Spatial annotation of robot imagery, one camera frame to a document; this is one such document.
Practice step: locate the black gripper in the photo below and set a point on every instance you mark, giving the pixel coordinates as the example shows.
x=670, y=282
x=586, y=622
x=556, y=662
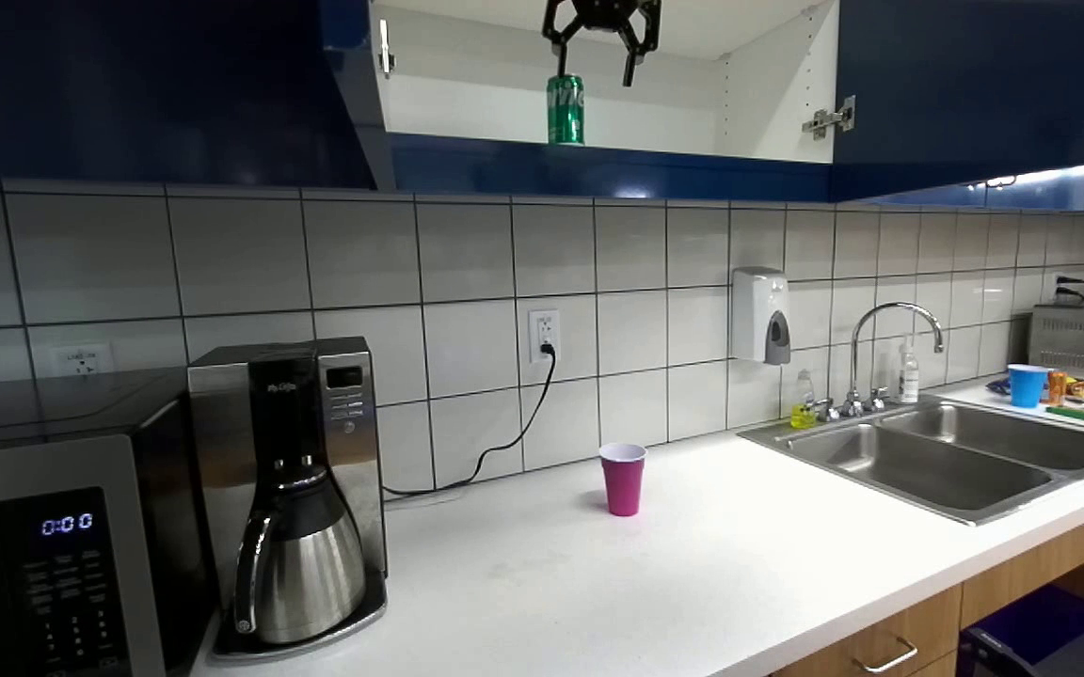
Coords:
x=605, y=9

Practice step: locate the green sprite can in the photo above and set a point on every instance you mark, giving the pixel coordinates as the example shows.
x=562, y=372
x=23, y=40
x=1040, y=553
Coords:
x=567, y=109

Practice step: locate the blue cabinet door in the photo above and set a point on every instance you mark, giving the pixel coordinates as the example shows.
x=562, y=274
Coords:
x=980, y=88
x=346, y=88

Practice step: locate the chrome sink faucet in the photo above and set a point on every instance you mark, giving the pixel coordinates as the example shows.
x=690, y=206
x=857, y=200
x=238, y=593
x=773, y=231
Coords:
x=873, y=338

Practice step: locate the yellow dish soap bottle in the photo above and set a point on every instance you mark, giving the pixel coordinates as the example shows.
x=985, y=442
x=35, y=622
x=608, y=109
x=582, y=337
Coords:
x=800, y=411

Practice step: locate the magenta plastic cup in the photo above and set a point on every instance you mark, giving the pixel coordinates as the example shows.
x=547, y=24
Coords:
x=624, y=484

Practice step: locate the small white bottle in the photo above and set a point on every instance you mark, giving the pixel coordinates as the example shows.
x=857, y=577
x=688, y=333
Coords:
x=908, y=376

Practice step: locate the black coffee maker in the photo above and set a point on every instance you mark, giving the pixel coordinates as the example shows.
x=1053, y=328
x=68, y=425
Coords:
x=316, y=401

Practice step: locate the stainless steel double sink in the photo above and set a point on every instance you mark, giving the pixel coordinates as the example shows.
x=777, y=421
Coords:
x=941, y=457

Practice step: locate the blue plastic cup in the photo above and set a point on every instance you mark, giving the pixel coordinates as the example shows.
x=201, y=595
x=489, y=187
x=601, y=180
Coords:
x=1026, y=385

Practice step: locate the orange fruit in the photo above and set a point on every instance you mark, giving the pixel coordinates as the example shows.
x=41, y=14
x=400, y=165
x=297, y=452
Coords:
x=1066, y=385

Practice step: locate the stainless steel carafe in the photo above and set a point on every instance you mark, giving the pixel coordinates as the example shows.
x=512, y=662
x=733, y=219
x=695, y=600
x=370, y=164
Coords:
x=302, y=577

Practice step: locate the black microwave oven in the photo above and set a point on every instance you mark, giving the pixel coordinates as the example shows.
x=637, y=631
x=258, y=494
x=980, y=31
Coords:
x=54, y=539

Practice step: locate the blue bin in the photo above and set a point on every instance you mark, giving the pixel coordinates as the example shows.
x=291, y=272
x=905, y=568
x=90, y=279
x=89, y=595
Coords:
x=1044, y=634

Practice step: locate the white wall outlet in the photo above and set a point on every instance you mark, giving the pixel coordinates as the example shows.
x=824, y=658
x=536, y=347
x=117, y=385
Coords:
x=544, y=337
x=84, y=361

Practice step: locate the white wall soap dispenser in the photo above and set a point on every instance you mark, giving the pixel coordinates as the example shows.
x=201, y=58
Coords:
x=758, y=312

